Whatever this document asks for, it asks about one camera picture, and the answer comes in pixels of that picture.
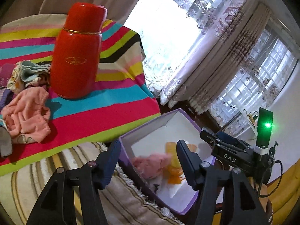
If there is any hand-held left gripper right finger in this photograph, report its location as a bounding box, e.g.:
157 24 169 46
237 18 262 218
176 139 268 225

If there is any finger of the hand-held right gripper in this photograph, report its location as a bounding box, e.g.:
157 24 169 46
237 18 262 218
200 128 223 150
216 131 255 151

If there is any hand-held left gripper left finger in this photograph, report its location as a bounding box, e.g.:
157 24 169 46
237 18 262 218
26 139 122 225

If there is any purple cardboard box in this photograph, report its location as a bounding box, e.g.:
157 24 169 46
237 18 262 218
118 108 216 215

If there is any orange cloth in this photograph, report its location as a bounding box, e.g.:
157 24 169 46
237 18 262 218
165 142 198 184

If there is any white cloth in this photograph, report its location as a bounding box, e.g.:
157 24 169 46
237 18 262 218
150 178 188 199

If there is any pink fluffy cloth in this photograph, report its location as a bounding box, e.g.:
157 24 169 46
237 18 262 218
131 153 170 181

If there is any colourful striped cloth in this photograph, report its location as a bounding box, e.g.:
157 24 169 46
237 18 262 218
0 15 161 177

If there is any yellow cushion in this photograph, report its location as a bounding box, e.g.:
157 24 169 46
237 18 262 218
267 164 300 219

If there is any floral lace curtain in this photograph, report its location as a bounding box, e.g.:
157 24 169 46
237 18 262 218
143 0 258 108
210 23 299 137

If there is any beige pleated curtain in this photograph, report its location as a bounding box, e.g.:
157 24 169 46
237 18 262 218
187 2 273 116

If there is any pink fleece cloth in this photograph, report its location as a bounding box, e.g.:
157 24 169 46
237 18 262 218
1 87 51 143

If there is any red thermos bottle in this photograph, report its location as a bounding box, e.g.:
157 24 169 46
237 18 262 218
50 2 108 99

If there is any teal grey cloth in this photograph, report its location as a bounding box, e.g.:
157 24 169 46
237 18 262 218
17 61 48 82

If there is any floral patterned cloth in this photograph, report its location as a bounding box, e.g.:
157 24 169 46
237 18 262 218
7 61 51 93

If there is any black cable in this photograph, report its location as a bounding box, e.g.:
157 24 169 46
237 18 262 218
255 159 284 198

